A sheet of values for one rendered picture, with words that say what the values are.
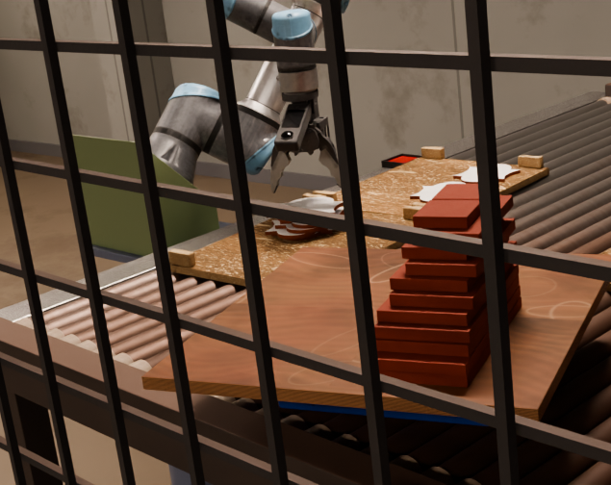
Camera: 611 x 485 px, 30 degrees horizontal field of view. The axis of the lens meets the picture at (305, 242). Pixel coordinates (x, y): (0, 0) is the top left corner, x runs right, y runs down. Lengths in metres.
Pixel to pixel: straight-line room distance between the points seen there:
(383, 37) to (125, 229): 3.32
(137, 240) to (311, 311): 0.99
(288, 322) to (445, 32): 3.99
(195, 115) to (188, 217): 0.23
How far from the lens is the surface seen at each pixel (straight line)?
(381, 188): 2.56
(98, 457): 3.65
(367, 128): 5.90
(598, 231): 2.24
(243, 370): 1.44
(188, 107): 2.60
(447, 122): 5.57
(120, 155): 2.49
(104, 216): 2.60
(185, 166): 2.56
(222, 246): 2.28
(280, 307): 1.63
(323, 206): 2.29
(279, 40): 2.22
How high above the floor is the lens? 1.61
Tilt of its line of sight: 17 degrees down
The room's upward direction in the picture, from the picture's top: 7 degrees counter-clockwise
